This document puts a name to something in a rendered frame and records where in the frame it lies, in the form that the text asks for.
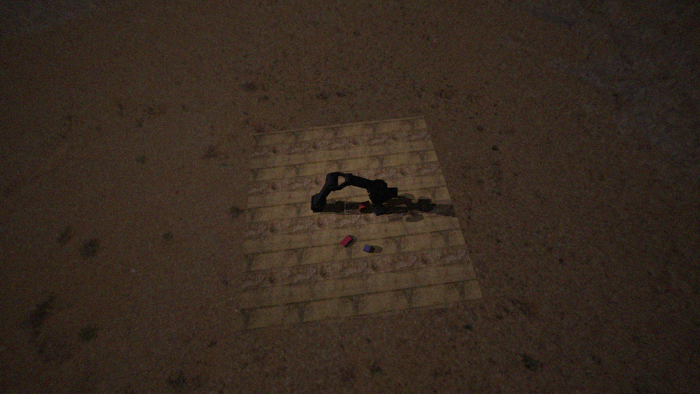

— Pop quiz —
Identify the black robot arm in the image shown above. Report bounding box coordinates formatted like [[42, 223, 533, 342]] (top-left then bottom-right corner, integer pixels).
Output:
[[311, 171, 398, 213]]

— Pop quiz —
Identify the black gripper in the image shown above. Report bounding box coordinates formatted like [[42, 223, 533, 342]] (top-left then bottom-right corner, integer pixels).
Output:
[[367, 189, 387, 216]]

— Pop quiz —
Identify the red rectangular block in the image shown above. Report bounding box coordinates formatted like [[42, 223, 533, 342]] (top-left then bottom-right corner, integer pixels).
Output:
[[340, 235, 352, 247]]

